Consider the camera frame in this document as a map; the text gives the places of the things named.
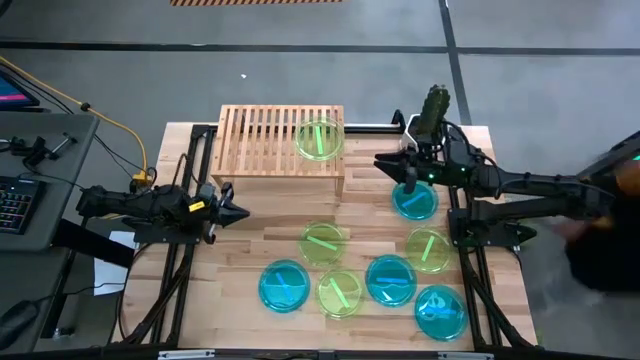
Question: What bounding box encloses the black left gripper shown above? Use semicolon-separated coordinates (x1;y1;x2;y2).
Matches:
197;180;251;246

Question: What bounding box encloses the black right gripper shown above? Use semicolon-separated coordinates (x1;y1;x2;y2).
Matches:
373;141;452;196

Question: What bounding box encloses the blue transparent plastic plate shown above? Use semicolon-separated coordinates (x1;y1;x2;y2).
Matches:
413;284;470;342
391;180;440;222
364;254;419;308
257;258;312;315

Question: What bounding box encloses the green transparent plastic plate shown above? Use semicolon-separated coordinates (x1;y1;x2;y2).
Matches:
293;117;346;162
298;221;347;267
315;268;365;320
404;227;455;275

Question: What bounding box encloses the wooden slatted shelf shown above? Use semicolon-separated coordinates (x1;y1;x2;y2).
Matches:
209;103;347;197

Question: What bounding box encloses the white plant pot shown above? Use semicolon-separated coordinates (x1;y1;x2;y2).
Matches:
403;113;424;151

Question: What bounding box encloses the green cactus plant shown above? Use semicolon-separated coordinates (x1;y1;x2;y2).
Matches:
418;83;451;137

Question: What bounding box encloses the white paper sheet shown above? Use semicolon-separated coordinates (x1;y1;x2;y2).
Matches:
92;229;140;297

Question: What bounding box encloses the grey side table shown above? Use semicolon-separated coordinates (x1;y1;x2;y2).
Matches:
0;112;101;254

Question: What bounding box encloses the black clamp tool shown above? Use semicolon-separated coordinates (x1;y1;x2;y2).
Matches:
8;131;80;170

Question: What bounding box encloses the black backlit keyboard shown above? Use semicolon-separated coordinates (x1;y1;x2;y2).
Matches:
0;175;47;236

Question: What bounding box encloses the person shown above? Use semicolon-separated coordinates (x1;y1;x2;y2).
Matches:
552;159;640;294

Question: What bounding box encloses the black computer mouse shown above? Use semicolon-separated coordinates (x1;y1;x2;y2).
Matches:
0;298;41;351

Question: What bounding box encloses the computer monitor with pink screen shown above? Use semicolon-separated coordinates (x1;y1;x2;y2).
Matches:
0;68;41;109

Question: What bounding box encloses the yellow cable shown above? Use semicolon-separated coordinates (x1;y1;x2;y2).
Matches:
0;54;150;176

